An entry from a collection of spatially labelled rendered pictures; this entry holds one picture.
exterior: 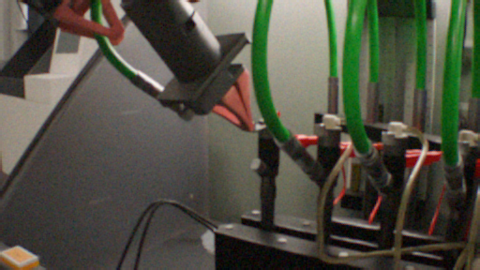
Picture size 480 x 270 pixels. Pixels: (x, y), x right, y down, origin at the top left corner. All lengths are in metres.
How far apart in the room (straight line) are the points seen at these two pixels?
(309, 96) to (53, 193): 0.47
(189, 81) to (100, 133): 0.34
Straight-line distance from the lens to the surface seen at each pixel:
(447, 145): 0.38
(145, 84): 0.58
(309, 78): 0.87
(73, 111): 0.75
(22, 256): 0.62
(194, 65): 0.47
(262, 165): 0.58
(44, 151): 0.73
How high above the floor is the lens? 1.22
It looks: 12 degrees down
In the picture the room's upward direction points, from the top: straight up
